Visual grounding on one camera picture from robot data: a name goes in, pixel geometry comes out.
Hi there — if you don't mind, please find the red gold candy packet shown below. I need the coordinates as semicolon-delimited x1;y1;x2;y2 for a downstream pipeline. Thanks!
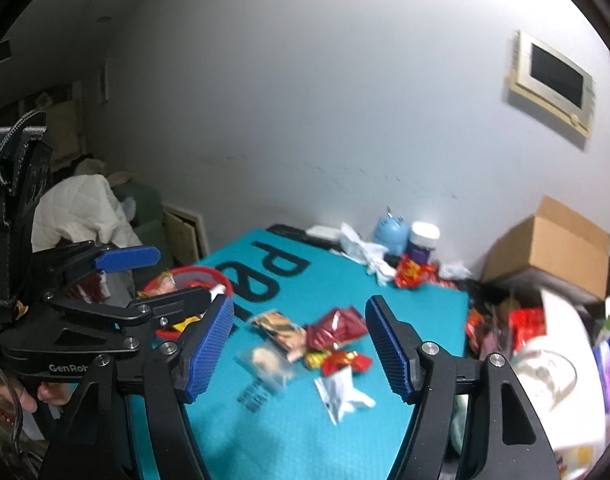
321;351;373;376

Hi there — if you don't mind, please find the dark red snack bag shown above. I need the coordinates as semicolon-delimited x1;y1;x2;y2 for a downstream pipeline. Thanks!
306;307;368;351

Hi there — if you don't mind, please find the clear zip bag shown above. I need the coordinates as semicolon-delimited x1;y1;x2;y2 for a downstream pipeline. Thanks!
236;344;296;391

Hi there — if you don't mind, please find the white snack packet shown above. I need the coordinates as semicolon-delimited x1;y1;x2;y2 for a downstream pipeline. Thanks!
314;366;375;426

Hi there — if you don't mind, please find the beige brown snack bag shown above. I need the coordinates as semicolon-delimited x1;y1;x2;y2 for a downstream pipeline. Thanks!
248;309;307;362

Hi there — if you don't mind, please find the person's left hand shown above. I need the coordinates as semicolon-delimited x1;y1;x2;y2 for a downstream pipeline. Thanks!
0;377;73;427

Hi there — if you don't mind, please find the red plastic mesh basket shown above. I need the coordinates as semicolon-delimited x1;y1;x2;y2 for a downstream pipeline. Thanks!
138;266;233;341

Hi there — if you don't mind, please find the red packet near jar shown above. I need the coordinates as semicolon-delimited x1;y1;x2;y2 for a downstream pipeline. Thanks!
394;255;438;289

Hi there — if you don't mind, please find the white quilted jacket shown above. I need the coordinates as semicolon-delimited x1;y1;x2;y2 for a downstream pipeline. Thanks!
32;174;142;252

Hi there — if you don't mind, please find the yellow foil candy ball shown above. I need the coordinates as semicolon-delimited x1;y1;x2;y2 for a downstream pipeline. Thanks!
304;351;328;370

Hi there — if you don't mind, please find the small crumpled white wrapper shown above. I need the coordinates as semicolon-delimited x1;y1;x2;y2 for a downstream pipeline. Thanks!
438;262;472;282

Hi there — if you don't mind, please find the crumpled white tissue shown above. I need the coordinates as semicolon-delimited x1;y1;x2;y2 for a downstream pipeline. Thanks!
340;223;396;286

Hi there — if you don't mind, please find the teal printed table mat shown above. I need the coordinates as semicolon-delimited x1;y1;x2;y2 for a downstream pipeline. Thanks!
124;227;472;480

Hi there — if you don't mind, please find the white lidded purple jar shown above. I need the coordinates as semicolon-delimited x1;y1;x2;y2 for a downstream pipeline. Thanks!
406;220;440;266

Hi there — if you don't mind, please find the blue deer humidifier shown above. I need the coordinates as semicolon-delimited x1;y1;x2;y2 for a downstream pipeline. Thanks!
372;206;410;257

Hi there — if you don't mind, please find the red packet in clutter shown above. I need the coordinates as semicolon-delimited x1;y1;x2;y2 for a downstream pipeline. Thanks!
509;308;547;352

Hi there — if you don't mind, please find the white remote on table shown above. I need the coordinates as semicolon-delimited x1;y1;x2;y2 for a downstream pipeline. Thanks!
305;226;342;242

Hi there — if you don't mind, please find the brown cardboard box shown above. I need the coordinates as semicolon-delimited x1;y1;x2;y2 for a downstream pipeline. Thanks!
482;195;610;304

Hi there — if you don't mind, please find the wooden wall hatch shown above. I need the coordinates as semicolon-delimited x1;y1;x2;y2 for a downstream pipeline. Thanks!
163;204;210;266

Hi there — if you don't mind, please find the framed wall panel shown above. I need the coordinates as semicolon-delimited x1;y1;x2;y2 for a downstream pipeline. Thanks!
508;30;596;139

